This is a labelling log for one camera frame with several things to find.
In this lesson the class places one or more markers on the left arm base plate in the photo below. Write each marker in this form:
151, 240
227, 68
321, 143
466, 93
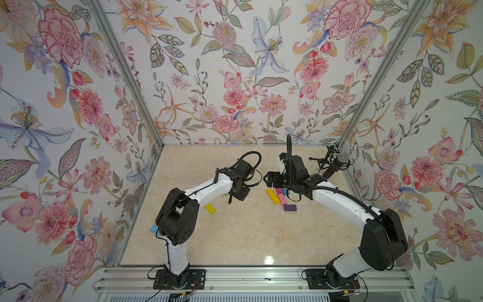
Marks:
188, 280

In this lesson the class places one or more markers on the light blue block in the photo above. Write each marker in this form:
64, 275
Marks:
154, 229

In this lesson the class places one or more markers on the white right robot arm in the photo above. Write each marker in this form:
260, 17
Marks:
383, 239

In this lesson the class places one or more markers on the yellow long block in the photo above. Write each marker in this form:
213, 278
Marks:
273, 196

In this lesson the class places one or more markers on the purple block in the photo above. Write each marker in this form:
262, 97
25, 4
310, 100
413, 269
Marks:
290, 208

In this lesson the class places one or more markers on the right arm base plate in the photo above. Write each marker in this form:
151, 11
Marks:
327, 279

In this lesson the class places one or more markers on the light pink block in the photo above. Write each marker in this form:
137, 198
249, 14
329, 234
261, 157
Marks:
282, 199

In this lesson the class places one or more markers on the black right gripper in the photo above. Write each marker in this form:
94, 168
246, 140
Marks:
277, 180

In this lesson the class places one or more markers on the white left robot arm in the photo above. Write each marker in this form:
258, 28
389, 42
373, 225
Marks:
177, 218

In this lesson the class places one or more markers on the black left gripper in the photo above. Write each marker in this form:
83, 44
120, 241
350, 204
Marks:
244, 194

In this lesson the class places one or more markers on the yellow green block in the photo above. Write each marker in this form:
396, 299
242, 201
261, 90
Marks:
210, 209

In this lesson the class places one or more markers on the aluminium frame rail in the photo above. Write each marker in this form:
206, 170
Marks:
249, 279

